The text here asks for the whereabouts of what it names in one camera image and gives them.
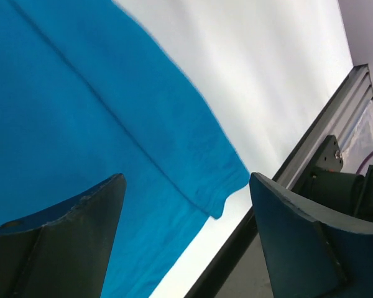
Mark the aluminium front rail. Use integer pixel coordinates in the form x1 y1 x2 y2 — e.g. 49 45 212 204
273 64 373 189

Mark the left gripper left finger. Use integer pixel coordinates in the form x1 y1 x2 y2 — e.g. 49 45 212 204
0 174 126 297

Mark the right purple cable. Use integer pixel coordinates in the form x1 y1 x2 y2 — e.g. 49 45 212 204
356 143 373 174

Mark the blue t shirt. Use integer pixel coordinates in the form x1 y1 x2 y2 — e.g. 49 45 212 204
0 1 249 297

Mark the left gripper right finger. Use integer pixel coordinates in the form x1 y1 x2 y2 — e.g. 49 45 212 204
249 173 373 297

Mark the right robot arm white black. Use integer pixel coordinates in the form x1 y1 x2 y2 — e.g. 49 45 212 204
299 165 373 222

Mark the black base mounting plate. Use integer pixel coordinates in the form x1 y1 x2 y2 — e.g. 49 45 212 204
185 135 343 297

